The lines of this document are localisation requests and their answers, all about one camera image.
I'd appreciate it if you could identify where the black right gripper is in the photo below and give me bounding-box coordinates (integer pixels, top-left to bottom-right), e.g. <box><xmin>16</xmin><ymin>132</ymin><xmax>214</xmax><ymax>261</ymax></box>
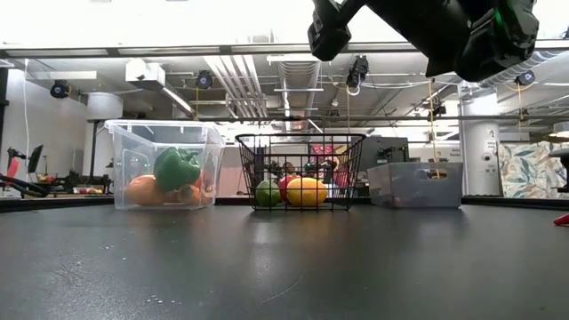
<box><xmin>426</xmin><ymin>0</ymin><xmax>541</xmax><ymax>84</ymax></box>

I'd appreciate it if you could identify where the yellow lemon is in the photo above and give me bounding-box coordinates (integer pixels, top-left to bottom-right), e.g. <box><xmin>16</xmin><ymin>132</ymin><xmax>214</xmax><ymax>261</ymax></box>
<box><xmin>285</xmin><ymin>176</ymin><xmax>329</xmax><ymax>208</ymax></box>

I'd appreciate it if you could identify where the green lime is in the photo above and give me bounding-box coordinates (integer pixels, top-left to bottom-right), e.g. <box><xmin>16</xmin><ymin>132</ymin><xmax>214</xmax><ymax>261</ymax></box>
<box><xmin>255</xmin><ymin>179</ymin><xmax>282</xmax><ymax>208</ymax></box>

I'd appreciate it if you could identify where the green bell pepper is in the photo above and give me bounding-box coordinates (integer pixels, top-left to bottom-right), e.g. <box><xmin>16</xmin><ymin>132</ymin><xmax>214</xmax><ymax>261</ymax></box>
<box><xmin>153</xmin><ymin>146</ymin><xmax>202</xmax><ymax>194</ymax></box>

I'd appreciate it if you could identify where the orange bell pepper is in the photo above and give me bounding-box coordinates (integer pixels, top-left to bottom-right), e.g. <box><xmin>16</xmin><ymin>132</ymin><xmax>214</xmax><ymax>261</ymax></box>
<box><xmin>123</xmin><ymin>173</ymin><xmax>166</xmax><ymax>208</ymax></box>

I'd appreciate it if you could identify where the white round column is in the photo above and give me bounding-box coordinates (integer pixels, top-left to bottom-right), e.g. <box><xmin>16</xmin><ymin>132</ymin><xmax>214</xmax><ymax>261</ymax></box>
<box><xmin>85</xmin><ymin>92</ymin><xmax>124</xmax><ymax>177</ymax></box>
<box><xmin>460</xmin><ymin>95</ymin><xmax>501</xmax><ymax>196</ymax></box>

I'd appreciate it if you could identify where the black machine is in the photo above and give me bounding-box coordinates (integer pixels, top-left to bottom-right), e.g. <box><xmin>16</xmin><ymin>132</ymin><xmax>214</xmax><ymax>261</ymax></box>
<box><xmin>357</xmin><ymin>135</ymin><xmax>410</xmax><ymax>172</ymax></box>

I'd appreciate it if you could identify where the grey plastic bin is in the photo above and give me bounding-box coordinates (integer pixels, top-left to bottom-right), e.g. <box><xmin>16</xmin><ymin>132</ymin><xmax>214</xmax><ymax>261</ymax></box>
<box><xmin>366</xmin><ymin>161</ymin><xmax>464</xmax><ymax>209</ymax></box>

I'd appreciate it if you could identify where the black table mat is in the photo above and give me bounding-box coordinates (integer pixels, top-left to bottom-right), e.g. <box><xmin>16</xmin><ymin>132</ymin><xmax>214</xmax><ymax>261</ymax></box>
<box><xmin>0</xmin><ymin>197</ymin><xmax>569</xmax><ymax>320</ymax></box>

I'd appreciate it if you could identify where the white ceiling light fixture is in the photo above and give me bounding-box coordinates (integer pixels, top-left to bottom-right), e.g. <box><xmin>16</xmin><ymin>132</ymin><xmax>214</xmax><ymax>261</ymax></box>
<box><xmin>124</xmin><ymin>59</ymin><xmax>196</xmax><ymax>117</ymax></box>

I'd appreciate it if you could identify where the clear plastic bin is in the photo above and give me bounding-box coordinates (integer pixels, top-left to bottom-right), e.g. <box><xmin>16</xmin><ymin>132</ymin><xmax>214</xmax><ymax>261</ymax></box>
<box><xmin>104</xmin><ymin>118</ymin><xmax>227</xmax><ymax>211</ymax></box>

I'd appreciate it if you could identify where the black monitor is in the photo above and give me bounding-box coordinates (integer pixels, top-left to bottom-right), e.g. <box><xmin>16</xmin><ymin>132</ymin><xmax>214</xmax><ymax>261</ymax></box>
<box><xmin>26</xmin><ymin>143</ymin><xmax>44</xmax><ymax>174</ymax></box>

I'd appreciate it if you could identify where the round black ceiling camera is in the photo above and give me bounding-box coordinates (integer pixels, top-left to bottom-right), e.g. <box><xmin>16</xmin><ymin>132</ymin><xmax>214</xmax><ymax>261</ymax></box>
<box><xmin>195</xmin><ymin>69</ymin><xmax>214</xmax><ymax>90</ymax></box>
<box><xmin>49</xmin><ymin>79</ymin><xmax>71</xmax><ymax>100</ymax></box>
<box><xmin>515</xmin><ymin>69</ymin><xmax>537</xmax><ymax>87</ymax></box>

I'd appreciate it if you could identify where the black hanging camera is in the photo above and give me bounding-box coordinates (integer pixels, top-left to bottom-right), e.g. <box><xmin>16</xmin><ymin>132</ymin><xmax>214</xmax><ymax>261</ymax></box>
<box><xmin>345</xmin><ymin>55</ymin><xmax>370</xmax><ymax>97</ymax></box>

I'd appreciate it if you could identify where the grey ventilation duct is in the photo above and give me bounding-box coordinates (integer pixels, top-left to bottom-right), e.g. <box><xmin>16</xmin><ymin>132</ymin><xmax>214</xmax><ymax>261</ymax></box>
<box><xmin>277</xmin><ymin>60</ymin><xmax>322</xmax><ymax>132</ymax></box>

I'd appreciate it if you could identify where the black wire basket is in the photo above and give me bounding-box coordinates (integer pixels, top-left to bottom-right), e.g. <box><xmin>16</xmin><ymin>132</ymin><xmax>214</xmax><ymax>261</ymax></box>
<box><xmin>234</xmin><ymin>132</ymin><xmax>368</xmax><ymax>212</ymax></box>

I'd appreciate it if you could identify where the grey horizontal frame beam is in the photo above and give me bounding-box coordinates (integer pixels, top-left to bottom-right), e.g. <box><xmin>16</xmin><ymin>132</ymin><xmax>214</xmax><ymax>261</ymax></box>
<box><xmin>0</xmin><ymin>42</ymin><xmax>419</xmax><ymax>59</ymax></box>

